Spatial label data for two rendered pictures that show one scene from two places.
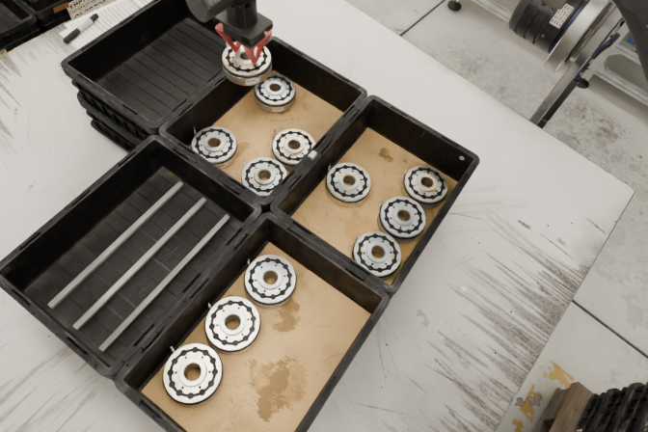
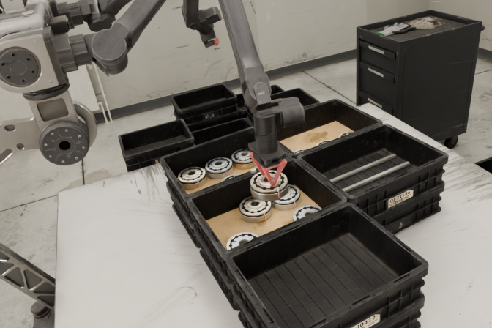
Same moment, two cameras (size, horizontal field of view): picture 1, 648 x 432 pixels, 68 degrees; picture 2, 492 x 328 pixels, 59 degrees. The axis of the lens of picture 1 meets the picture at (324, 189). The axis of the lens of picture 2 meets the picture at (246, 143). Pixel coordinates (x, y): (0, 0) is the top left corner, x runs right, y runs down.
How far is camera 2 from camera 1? 171 cm
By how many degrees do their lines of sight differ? 85
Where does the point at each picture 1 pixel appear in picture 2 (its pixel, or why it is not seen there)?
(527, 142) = (78, 228)
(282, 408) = (317, 132)
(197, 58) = (297, 306)
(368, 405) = not seen: hidden behind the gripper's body
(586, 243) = (119, 179)
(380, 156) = not seen: hidden behind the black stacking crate
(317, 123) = (226, 226)
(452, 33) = not seen: outside the picture
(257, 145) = (277, 222)
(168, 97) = (336, 271)
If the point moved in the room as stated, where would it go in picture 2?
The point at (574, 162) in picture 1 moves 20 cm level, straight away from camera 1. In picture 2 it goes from (68, 211) to (17, 223)
